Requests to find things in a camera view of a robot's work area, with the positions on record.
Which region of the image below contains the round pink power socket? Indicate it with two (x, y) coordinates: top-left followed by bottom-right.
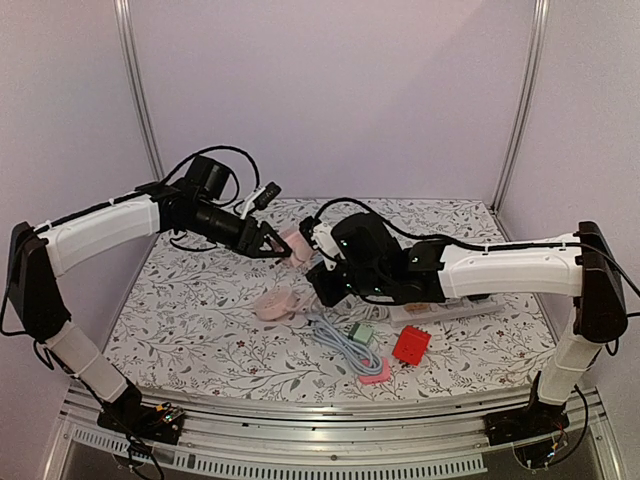
(253, 288), (299, 321)

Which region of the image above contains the aluminium front rail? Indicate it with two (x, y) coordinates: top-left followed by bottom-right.
(37, 384), (626, 480)

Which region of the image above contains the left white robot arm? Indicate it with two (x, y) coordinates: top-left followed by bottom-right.
(2, 182), (291, 438)

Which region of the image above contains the aluminium corner post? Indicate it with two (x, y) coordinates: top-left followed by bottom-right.
(113, 0), (165, 180)
(490, 0), (550, 216)

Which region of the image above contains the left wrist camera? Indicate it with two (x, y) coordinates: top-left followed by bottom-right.
(241, 182), (282, 218)

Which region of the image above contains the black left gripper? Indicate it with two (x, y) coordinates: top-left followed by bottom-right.
(182, 199), (291, 257)

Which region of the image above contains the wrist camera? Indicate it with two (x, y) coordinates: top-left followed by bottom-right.
(241, 182), (282, 218)
(299, 216), (344, 271)

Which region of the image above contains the pink plug adapter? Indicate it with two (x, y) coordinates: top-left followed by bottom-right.
(358, 357), (391, 385)

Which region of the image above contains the green plug adapter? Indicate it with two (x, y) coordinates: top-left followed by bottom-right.
(347, 322), (374, 346)

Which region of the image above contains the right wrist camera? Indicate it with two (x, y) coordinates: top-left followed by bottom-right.
(299, 216), (344, 271)

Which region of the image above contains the white power strip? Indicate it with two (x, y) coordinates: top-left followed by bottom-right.
(389, 296), (505, 326)

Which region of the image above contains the left aluminium corner post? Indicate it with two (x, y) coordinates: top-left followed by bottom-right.
(113, 0), (165, 180)

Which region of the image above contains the red cube socket adapter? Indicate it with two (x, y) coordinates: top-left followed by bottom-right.
(392, 325), (432, 366)

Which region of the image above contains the light blue cable bundle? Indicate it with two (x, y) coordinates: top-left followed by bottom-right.
(299, 312), (384, 376)

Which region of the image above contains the right aluminium corner post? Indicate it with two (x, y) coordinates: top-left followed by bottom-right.
(490, 0), (550, 216)

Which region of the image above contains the floral patterned table mat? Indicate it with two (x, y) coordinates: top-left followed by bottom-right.
(99, 197), (556, 404)

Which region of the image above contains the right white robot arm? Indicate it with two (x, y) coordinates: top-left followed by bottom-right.
(300, 212), (631, 446)

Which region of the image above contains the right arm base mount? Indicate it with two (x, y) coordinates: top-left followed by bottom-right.
(483, 404), (569, 469)

